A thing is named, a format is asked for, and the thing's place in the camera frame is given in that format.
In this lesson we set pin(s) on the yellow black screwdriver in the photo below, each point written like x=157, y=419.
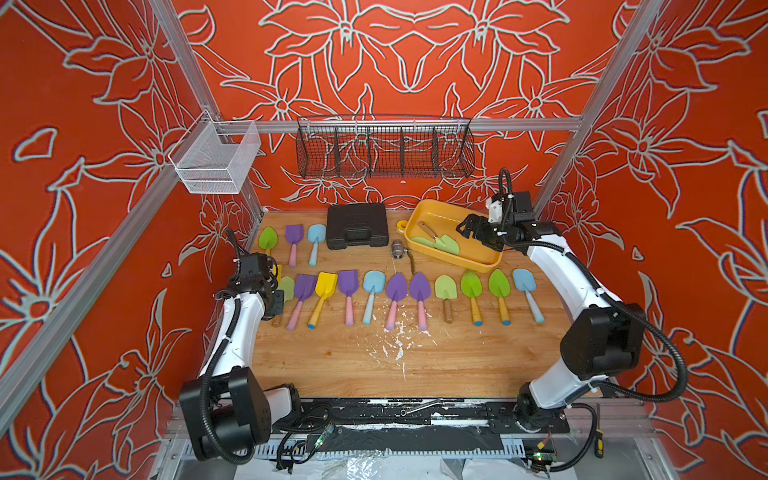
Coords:
x=599, y=444

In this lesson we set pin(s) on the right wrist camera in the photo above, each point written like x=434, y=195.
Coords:
x=495, y=207

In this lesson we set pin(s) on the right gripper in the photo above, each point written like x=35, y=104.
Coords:
x=485, y=232

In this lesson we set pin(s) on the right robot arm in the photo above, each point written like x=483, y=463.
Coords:
x=606, y=334

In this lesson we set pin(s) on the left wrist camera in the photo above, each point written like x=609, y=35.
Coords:
x=257, y=269

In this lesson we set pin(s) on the yellow square shovel yellow handle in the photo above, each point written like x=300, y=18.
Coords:
x=325, y=288

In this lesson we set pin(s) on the black wire wall basket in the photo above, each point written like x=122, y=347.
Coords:
x=379, y=146

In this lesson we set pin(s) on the black plastic tool case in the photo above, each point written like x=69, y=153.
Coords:
x=357, y=224

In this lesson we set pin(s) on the yellow plastic storage box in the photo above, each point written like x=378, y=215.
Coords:
x=443, y=218

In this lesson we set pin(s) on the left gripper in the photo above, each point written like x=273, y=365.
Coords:
x=275, y=304

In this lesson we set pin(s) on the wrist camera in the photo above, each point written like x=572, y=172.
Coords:
x=257, y=269
x=495, y=207

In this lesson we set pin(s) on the light green shovel wooden handle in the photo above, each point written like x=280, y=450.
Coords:
x=446, y=291

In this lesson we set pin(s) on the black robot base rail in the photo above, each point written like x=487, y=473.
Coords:
x=495, y=414

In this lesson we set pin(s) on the green shovel brown wooden handle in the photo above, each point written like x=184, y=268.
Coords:
x=442, y=242

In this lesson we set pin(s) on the purple square shovel pink handle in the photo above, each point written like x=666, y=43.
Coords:
x=348, y=283

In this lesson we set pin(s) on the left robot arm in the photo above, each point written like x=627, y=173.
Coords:
x=226, y=412

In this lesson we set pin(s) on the green shovel yellow handle box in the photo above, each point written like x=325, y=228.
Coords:
x=268, y=240

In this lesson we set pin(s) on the clear plastic wall bin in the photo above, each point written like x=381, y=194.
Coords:
x=211, y=160

